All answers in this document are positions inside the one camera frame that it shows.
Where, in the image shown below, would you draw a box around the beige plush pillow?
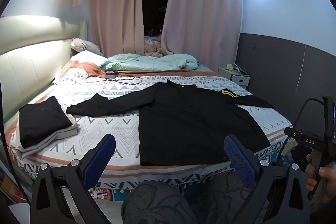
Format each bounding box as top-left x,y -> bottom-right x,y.
70,38 -> 103,56

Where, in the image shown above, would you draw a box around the person's leg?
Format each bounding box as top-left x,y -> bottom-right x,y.
198,173 -> 254,224
121,181 -> 201,224

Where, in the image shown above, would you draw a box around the pink fleece blanket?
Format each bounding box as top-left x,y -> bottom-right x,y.
143,35 -> 174,58

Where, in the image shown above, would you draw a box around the white pillow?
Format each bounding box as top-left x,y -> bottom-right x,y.
70,50 -> 108,67

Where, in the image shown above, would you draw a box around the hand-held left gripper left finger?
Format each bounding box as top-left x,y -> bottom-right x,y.
30,134 -> 116,224

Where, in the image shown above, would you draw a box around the orange cloth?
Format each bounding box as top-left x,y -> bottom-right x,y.
60,61 -> 105,80

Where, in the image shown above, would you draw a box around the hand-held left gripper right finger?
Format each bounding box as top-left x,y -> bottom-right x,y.
224,134 -> 311,224

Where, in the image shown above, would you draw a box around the mint green duvet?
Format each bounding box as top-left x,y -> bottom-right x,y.
101,53 -> 198,72

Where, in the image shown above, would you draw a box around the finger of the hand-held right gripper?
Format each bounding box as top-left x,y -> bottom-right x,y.
285,128 -> 299,141

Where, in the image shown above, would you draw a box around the person's right hand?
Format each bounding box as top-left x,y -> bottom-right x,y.
305,154 -> 336,204

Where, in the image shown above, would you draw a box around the black folded garment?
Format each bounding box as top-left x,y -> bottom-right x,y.
19,96 -> 73,149

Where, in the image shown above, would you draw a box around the white patterned blanket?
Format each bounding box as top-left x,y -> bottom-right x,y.
10,74 -> 293,189

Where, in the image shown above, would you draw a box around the cream nightstand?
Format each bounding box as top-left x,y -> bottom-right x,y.
218,67 -> 250,88

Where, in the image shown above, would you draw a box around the white cables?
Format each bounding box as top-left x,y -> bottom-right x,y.
232,63 -> 248,77

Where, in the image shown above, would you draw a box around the black charger with cable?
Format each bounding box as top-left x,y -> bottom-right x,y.
85,71 -> 143,85

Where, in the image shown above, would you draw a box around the cream padded headboard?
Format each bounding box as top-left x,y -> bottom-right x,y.
0,15 -> 88,119

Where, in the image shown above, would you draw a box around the person's right leg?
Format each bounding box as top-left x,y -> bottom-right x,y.
198,173 -> 254,224

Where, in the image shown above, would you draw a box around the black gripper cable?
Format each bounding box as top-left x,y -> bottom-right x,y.
298,98 -> 326,125

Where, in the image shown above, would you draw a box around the grey folded garment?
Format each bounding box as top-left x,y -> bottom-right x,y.
16,109 -> 80,161

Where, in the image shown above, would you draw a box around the pink curtain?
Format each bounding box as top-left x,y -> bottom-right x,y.
87,0 -> 147,58
159,0 -> 243,73

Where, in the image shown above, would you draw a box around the black long-sleeve shirt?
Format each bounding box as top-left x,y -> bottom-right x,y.
66,80 -> 275,165

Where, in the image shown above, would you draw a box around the person's left leg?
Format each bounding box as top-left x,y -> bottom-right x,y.
121,181 -> 201,224

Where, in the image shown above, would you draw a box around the blue printed bed sheet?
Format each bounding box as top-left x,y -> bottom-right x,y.
88,186 -> 139,202

